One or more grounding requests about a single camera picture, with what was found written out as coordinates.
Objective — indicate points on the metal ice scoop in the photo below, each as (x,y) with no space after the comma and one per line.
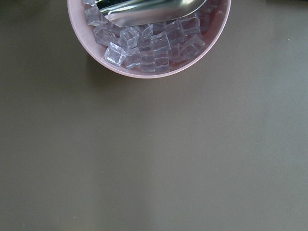
(126,13)

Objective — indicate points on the pink bowl of ice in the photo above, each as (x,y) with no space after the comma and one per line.
(85,36)

